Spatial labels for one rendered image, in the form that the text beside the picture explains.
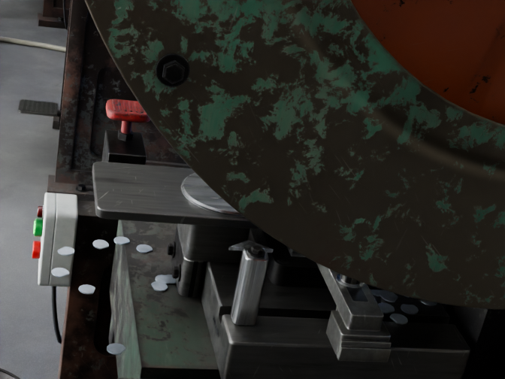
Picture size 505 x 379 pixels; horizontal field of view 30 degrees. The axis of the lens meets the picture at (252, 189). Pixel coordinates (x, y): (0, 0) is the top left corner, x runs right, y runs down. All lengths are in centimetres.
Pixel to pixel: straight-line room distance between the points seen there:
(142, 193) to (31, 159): 192
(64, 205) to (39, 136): 181
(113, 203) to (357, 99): 54
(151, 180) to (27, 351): 105
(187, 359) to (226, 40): 57
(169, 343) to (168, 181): 22
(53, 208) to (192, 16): 86
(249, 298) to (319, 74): 46
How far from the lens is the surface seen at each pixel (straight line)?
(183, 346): 116
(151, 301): 123
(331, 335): 111
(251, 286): 108
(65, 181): 290
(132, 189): 120
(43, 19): 445
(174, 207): 117
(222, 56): 65
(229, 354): 108
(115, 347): 114
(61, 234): 147
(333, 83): 68
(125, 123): 152
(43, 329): 229
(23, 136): 327
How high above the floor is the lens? 131
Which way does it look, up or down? 25 degrees down
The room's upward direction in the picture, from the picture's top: 11 degrees clockwise
